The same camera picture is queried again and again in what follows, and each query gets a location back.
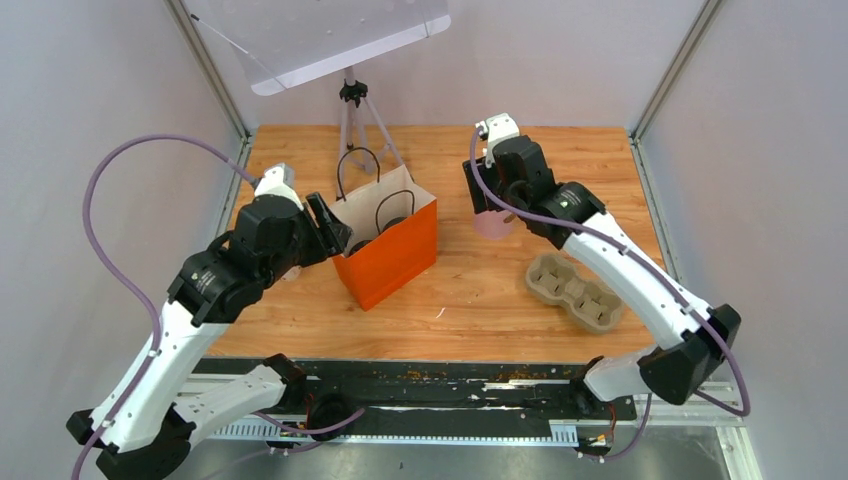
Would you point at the grey tripod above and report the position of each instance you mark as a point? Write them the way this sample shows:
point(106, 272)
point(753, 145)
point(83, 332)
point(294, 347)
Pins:
point(354, 95)

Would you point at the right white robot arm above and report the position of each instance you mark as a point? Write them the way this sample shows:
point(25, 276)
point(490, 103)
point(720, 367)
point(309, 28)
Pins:
point(692, 350)

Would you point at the pink straw holder cup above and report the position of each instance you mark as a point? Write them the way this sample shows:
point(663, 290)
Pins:
point(493, 225)

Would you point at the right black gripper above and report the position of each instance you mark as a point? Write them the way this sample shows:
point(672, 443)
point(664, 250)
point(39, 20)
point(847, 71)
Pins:
point(483, 202)

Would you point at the cardboard cup carrier tray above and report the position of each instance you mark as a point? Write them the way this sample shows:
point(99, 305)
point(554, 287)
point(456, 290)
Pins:
point(555, 281)

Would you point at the orange paper bag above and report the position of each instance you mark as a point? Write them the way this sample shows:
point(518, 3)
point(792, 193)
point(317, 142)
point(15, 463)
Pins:
point(396, 256)

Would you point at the white reflector board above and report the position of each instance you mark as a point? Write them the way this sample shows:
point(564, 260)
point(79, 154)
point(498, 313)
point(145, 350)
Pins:
point(284, 44)

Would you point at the stack of paper cups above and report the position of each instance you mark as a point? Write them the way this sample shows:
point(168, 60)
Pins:
point(292, 274)

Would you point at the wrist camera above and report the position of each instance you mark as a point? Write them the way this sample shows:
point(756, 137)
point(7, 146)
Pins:
point(278, 180)
point(493, 131)

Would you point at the black cup lid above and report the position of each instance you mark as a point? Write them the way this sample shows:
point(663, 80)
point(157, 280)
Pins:
point(357, 247)
point(395, 221)

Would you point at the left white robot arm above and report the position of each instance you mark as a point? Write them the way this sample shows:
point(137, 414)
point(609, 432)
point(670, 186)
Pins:
point(143, 430)

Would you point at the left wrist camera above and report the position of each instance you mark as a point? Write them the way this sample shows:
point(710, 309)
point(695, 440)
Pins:
point(278, 180)

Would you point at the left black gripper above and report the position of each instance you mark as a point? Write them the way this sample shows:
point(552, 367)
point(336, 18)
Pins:
point(331, 238)

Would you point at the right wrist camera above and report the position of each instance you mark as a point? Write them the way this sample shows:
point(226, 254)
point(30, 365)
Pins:
point(493, 131)

